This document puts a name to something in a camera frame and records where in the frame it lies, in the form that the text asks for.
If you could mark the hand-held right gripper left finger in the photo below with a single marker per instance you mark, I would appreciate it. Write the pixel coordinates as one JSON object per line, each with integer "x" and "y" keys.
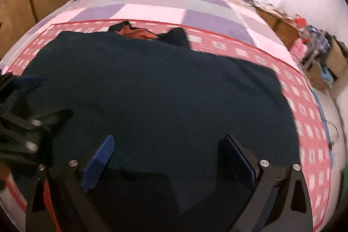
{"x": 99, "y": 161}

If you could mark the dark green large garment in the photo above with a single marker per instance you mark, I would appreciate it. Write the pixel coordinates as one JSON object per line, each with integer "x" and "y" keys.
{"x": 163, "y": 90}

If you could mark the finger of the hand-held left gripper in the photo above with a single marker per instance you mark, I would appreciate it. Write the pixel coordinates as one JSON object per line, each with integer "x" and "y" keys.
{"x": 24, "y": 83}
{"x": 32, "y": 123}

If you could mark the blue sheet edge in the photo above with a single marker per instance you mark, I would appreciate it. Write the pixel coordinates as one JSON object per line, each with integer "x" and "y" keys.
{"x": 325, "y": 123}

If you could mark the red patterned mat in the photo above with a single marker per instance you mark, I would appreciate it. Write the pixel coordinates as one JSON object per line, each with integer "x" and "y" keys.
{"x": 299, "y": 101}

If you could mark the cluttered wooden nightstand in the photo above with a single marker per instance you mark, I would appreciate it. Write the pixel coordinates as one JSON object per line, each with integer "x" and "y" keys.
{"x": 312, "y": 33}

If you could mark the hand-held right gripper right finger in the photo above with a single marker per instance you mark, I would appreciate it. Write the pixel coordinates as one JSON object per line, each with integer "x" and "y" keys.
{"x": 239, "y": 158}

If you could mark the cardboard box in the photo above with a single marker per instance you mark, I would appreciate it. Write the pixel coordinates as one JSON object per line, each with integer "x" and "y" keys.
{"x": 337, "y": 58}

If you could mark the purple pink checkered bed blanket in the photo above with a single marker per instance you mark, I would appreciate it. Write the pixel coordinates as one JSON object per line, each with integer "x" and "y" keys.
{"x": 141, "y": 7}

